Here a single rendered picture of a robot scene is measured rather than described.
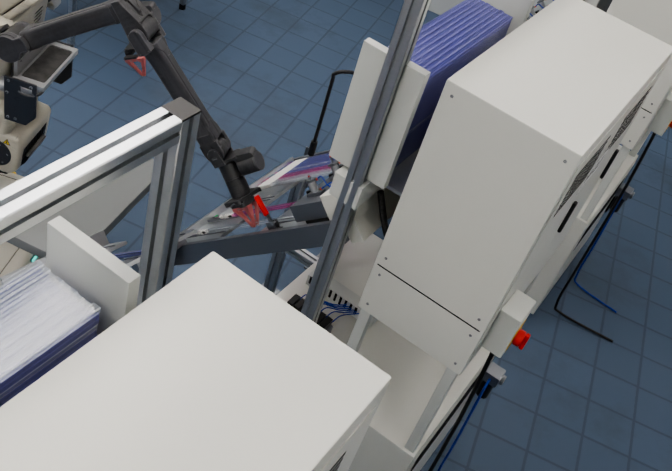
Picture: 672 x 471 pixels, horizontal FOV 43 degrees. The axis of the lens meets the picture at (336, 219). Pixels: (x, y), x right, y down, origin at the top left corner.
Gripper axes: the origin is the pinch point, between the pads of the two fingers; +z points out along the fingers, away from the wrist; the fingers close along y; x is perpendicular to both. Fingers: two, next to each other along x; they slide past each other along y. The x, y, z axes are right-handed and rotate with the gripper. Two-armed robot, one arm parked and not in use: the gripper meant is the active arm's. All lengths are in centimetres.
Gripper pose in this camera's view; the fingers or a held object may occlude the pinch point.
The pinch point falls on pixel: (254, 223)
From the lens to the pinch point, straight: 248.0
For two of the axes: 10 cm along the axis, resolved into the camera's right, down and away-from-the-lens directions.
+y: 5.5, -4.3, 7.1
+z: 3.7, 8.9, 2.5
